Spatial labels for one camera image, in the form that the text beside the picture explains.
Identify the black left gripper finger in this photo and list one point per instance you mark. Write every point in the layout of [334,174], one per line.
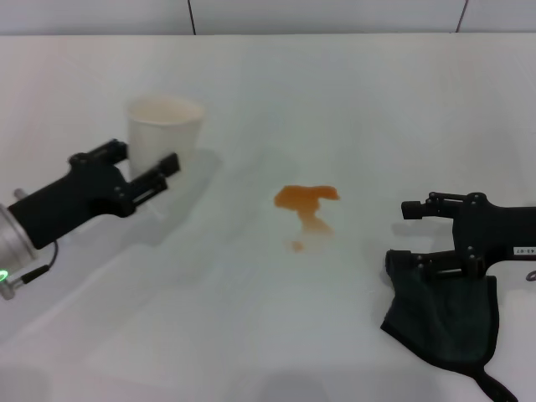
[111,151]
[169,164]

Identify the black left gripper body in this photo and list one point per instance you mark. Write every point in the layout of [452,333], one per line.
[71,197]

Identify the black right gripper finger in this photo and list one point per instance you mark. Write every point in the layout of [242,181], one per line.
[414,210]
[439,264]

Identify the brown water stain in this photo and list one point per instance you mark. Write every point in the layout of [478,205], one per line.
[301,199]

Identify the white paper cup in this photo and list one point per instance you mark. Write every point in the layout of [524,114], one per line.
[161,134]

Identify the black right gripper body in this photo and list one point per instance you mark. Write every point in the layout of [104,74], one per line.
[494,232]

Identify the dark blue rag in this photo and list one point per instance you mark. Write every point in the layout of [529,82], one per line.
[452,326]

